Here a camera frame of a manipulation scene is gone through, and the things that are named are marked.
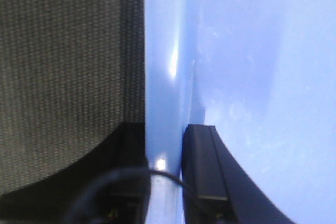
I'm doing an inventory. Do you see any dark grey table mat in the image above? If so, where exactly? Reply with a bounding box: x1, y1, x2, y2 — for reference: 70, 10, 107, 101
1, 0, 144, 194

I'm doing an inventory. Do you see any blue plastic tray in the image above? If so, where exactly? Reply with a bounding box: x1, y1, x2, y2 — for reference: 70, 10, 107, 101
144, 0, 335, 223

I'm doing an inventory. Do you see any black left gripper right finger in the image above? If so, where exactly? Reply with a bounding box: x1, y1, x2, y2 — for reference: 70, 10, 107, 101
181, 124, 292, 223

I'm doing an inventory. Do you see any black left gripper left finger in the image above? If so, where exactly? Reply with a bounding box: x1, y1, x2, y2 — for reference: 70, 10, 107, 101
1, 123, 150, 223

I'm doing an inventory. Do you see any black cable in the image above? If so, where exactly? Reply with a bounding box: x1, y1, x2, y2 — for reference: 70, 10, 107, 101
62, 168, 203, 224

